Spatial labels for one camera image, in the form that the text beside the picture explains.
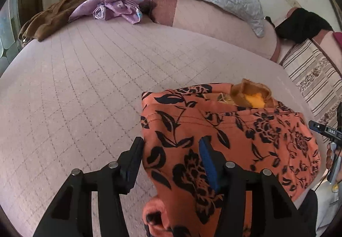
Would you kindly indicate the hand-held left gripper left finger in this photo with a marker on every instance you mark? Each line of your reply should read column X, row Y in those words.
column 129, row 166

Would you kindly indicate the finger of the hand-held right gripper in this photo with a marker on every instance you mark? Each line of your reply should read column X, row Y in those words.
column 322, row 128

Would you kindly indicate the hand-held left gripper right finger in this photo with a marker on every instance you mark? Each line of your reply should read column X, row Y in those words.
column 208, row 163

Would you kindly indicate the orange black floral garment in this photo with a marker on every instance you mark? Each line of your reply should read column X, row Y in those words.
column 187, row 124

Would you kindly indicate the person's right hand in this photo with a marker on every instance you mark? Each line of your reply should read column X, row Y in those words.
column 329, row 154

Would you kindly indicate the striped floral pillow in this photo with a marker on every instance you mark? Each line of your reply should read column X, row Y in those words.
column 312, row 74

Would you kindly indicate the person's dark trousers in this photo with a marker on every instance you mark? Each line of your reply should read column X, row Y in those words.
column 307, row 213

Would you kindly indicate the mustard yellow cloth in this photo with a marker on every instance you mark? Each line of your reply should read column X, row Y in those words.
column 249, row 92

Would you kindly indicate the pink pillow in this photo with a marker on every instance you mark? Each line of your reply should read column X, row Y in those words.
column 327, row 42

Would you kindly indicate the magenta cloth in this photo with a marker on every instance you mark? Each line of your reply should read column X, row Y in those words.
column 338, row 38

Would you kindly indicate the pink quilted bed cover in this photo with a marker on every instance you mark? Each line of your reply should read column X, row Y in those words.
column 80, row 87

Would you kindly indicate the black cloth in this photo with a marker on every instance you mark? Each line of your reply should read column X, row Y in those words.
column 302, row 24

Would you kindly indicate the pink bolster cushion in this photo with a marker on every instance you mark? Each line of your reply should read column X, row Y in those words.
column 213, row 23

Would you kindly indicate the purple floral cloth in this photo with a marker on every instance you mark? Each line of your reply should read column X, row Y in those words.
column 117, row 3

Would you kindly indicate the brown cloth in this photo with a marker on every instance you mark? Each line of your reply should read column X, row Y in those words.
column 53, row 15

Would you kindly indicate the patterned glass window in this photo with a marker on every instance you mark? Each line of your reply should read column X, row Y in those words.
column 8, row 31

